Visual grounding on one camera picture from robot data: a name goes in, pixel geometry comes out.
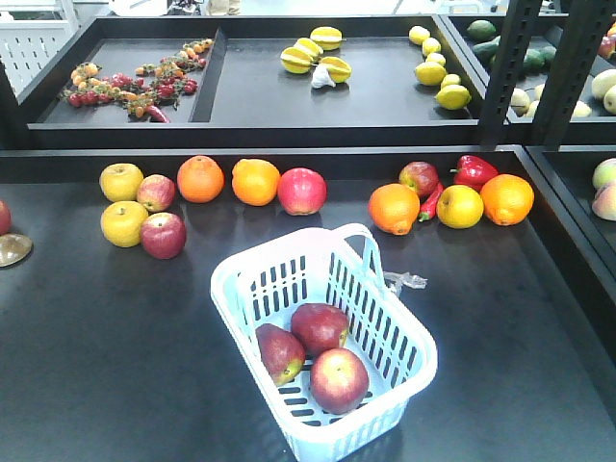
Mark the light blue plastic basket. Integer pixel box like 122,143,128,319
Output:
210,223,438,461

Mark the red yellow apple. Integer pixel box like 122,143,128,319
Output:
310,347,370,415

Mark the pink red apple back row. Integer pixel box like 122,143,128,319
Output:
277,167,327,216

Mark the orange middle right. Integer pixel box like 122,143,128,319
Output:
368,183,421,236

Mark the orange back row left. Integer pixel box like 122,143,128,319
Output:
177,155,225,203

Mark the small red chili pepper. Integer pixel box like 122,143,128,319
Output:
418,183,444,222

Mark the red green apple back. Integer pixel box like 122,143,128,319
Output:
398,161,440,198

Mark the dark red apple left group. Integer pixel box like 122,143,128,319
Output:
140,212,187,260

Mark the white garlic bulb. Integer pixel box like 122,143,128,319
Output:
311,64,336,90

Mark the small pink apple back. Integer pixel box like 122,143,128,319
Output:
136,174,176,213

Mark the black upper display shelf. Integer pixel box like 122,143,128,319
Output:
18,13,616,148

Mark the red bell pepper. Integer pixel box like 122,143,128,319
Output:
450,155,499,193

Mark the yellow starfruit pile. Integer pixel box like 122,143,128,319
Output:
279,26,352,85

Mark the yellow apple back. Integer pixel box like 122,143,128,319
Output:
99,163,144,202

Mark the lemon pile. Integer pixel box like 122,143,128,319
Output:
408,25,472,111

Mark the orange far right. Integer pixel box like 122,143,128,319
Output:
479,174,534,226

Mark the cherry tomato vine pile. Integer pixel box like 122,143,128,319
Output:
57,38,215,123

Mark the black wood produce display table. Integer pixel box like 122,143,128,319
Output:
1,147,615,461

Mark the pale pear pile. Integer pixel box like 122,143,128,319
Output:
509,68,616,118

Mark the avocado pile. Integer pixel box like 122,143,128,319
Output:
466,18,559,73

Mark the pale peach front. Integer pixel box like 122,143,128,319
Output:
591,181,616,221

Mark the pale peach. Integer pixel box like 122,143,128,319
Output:
592,158,616,190
591,181,616,221

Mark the pale peach back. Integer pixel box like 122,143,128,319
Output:
592,158,616,190

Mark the red apple far corner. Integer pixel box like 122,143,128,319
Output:
0,200,12,235

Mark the mango and apple pile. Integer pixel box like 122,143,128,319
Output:
598,24,616,60

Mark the black shelf upright post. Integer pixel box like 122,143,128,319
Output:
477,1,541,150
531,1,615,150

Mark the black shelf upright post right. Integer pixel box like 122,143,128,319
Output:
531,1,615,150

